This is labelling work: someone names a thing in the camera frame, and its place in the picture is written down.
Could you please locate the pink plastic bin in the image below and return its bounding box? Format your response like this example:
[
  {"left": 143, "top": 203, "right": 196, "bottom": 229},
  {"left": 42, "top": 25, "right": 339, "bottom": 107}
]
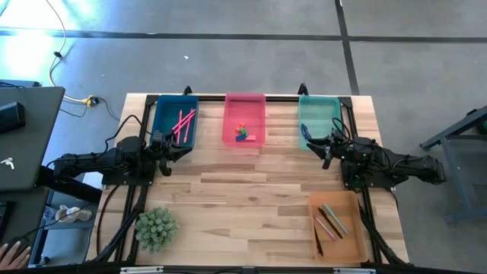
[{"left": 221, "top": 92, "right": 267, "bottom": 149}]

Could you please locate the black box device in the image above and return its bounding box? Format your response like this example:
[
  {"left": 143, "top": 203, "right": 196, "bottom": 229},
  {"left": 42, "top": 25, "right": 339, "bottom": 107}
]
[{"left": 0, "top": 101, "right": 27, "bottom": 135}]

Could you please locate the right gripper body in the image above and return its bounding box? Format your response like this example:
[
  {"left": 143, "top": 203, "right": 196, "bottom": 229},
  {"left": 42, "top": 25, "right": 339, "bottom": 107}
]
[{"left": 322, "top": 131, "right": 345, "bottom": 170}]

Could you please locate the dark gray desk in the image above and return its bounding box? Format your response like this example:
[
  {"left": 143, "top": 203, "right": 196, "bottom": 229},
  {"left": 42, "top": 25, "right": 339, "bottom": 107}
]
[{"left": 0, "top": 85, "right": 66, "bottom": 192}]

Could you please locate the white paper sheet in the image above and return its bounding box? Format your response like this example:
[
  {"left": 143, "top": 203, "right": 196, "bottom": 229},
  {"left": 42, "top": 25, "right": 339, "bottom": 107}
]
[{"left": 81, "top": 167, "right": 107, "bottom": 191}]

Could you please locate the beige figurine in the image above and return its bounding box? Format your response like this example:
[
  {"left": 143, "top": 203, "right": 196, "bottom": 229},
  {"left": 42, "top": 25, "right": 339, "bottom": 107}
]
[{"left": 55, "top": 204, "right": 94, "bottom": 225}]

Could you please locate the silver bracket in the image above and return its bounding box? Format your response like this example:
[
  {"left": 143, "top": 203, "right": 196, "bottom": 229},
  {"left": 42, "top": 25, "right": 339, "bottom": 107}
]
[
  {"left": 333, "top": 267, "right": 377, "bottom": 274},
  {"left": 119, "top": 266, "right": 165, "bottom": 274}
]

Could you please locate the orange plastic bin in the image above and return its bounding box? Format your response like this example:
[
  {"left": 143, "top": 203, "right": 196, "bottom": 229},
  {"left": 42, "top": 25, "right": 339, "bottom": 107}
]
[{"left": 307, "top": 190, "right": 369, "bottom": 264}]

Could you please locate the translucent purple pen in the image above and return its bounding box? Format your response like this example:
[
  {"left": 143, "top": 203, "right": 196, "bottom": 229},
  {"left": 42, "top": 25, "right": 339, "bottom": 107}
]
[{"left": 313, "top": 215, "right": 336, "bottom": 241}]

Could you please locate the dark pen with black cap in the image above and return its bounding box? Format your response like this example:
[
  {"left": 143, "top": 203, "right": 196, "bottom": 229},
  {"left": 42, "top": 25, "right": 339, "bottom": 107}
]
[{"left": 313, "top": 224, "right": 325, "bottom": 257}]

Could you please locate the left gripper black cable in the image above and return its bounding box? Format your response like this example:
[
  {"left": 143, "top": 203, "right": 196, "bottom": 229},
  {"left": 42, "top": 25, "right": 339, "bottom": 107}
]
[{"left": 103, "top": 113, "right": 154, "bottom": 153}]

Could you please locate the yellow floor cable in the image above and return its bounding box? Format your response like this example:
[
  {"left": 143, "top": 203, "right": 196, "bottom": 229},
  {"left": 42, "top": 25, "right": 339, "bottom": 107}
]
[{"left": 44, "top": 0, "right": 94, "bottom": 104}]

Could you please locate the gray metal cart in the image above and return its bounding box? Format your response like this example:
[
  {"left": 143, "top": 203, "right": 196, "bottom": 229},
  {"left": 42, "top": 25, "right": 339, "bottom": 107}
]
[{"left": 419, "top": 104, "right": 487, "bottom": 225}]

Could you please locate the teal plastic bin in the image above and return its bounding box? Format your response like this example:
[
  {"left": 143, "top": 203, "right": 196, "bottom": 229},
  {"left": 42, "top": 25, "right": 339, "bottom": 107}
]
[{"left": 298, "top": 94, "right": 342, "bottom": 151}]

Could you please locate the dark blue plastic bin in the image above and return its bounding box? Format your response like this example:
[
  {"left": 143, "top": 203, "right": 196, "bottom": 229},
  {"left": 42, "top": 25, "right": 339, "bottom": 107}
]
[{"left": 151, "top": 94, "right": 200, "bottom": 150}]

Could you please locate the black computer mouse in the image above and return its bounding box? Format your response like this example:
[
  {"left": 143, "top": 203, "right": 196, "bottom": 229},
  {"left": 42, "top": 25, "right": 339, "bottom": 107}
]
[{"left": 5, "top": 234, "right": 33, "bottom": 253}]

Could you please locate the black table frame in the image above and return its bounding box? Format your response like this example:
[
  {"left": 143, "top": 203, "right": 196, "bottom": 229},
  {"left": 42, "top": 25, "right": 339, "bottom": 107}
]
[{"left": 89, "top": 82, "right": 411, "bottom": 268}]

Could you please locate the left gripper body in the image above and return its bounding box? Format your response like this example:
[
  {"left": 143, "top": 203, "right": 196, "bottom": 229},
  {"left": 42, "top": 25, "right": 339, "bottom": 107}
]
[{"left": 151, "top": 131, "right": 173, "bottom": 177}]

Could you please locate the green artificial plant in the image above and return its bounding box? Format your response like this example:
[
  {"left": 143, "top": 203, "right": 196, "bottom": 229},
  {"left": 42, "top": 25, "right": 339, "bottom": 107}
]
[{"left": 134, "top": 206, "right": 180, "bottom": 254}]

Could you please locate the person's hand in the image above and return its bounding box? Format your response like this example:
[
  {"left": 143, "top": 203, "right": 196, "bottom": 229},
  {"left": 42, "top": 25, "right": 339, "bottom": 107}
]
[{"left": 0, "top": 241, "right": 32, "bottom": 270}]

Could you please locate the teal pen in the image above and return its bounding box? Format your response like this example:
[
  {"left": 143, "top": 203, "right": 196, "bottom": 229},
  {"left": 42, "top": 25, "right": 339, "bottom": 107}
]
[{"left": 323, "top": 202, "right": 349, "bottom": 235}]

